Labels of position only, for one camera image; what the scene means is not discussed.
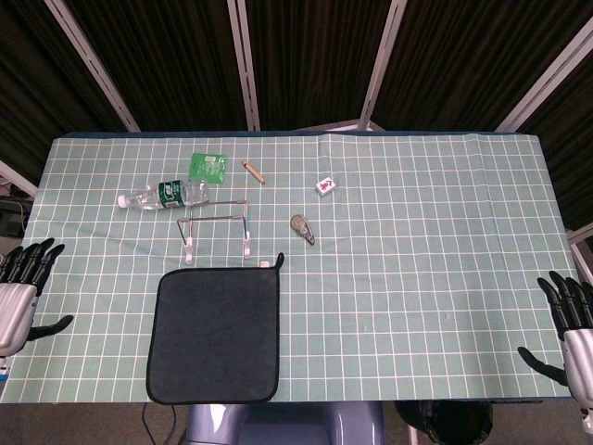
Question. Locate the black equipment box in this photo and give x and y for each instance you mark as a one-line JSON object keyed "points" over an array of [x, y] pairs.
{"points": [[11, 218]]}

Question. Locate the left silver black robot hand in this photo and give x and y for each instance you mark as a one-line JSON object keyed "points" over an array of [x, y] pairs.
{"points": [[16, 315]]}

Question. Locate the clear plastic water bottle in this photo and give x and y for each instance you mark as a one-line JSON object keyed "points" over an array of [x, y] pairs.
{"points": [[171, 194]]}

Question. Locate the green checked tablecloth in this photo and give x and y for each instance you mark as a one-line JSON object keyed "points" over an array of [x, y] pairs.
{"points": [[417, 278]]}

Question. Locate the white partition post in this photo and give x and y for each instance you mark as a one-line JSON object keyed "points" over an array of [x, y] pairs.
{"points": [[579, 255], [18, 181], [244, 65], [546, 81], [383, 65], [92, 67]]}

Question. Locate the dark blue cloth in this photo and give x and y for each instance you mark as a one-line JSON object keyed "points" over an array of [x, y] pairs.
{"points": [[213, 334]]}

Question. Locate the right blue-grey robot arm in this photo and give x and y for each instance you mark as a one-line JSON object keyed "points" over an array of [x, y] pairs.
{"points": [[585, 412]]}

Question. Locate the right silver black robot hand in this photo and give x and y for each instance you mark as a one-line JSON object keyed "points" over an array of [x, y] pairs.
{"points": [[579, 361]]}

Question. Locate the grey correction tape dispenser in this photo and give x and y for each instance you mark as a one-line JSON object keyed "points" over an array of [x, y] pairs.
{"points": [[301, 225]]}

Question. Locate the dark brown curtain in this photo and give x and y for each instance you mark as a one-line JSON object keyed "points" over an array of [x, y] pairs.
{"points": [[315, 55]]}

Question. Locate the white mahjong tile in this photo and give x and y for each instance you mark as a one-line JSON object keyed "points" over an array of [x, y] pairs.
{"points": [[325, 185]]}

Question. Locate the green plastic packet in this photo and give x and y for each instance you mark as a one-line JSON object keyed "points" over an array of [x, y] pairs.
{"points": [[208, 167]]}

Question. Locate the blue-grey robot torso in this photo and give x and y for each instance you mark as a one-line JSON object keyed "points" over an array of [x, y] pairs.
{"points": [[287, 426]]}

